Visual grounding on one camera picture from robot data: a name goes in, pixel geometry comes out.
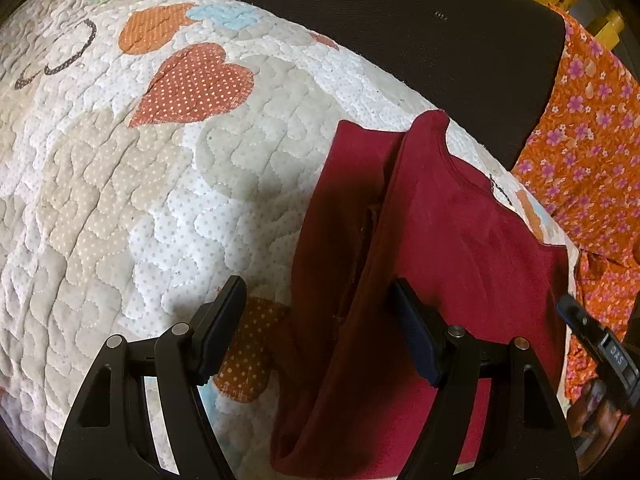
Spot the orange floral cloth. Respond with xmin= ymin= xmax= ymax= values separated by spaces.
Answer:
xmin=510 ymin=3 xmax=640 ymax=406

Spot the dark red small garment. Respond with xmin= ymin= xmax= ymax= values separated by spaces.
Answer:
xmin=268 ymin=110 xmax=568 ymax=479

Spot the right hand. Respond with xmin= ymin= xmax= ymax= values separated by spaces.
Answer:
xmin=566 ymin=379 xmax=628 ymax=458

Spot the white quilt with hearts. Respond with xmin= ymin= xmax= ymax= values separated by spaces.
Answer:
xmin=1 ymin=0 xmax=567 ymax=472

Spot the black mattress cushion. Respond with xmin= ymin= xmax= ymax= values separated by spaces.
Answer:
xmin=241 ymin=0 xmax=565 ymax=168

